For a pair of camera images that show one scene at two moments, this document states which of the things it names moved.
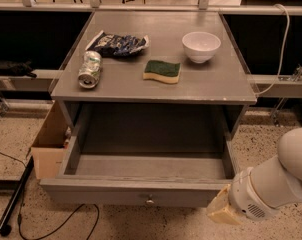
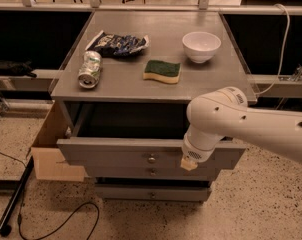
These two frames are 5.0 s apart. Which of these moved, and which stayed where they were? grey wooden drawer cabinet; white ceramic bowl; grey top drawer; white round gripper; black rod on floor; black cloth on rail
Moved: grey top drawer; white round gripper
Stayed: black rod on floor; grey wooden drawer cabinet; white ceramic bowl; black cloth on rail
